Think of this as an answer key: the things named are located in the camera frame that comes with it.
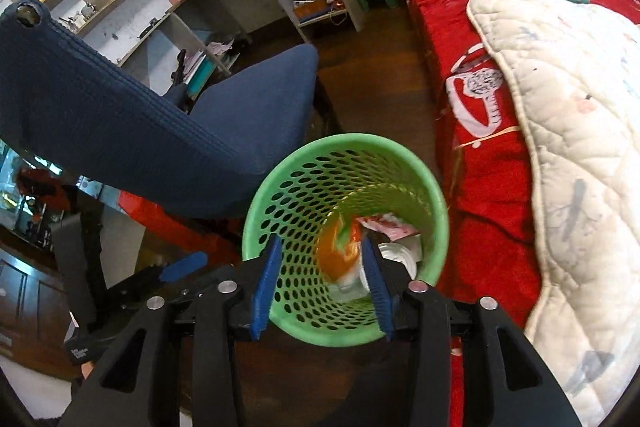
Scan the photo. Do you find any white plastic cup lid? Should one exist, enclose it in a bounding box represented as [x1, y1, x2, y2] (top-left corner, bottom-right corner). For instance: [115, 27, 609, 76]
[331, 234, 423, 303]

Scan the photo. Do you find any orange snack wrapper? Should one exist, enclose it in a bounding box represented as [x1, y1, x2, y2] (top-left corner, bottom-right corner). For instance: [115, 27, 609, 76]
[314, 213, 362, 283]

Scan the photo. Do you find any pink snack wrapper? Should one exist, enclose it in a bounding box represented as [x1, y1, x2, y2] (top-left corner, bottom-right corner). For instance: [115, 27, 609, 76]
[357, 212, 418, 242]

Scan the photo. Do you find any green mesh trash basket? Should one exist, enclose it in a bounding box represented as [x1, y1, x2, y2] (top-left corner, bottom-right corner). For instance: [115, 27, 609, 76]
[242, 133, 449, 348]

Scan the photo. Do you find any red patterned bed duvet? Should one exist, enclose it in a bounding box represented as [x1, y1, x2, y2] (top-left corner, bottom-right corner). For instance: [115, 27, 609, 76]
[382, 0, 640, 427]

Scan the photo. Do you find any blue office chair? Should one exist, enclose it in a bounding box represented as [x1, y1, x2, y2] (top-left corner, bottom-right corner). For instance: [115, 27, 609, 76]
[1, 0, 319, 219]

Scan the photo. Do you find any white desk shelf unit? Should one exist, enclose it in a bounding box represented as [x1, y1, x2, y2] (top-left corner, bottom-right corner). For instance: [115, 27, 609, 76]
[76, 0, 364, 93]

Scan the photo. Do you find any white quilted blanket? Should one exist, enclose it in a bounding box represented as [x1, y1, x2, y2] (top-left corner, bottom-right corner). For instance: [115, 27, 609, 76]
[466, 0, 639, 426]

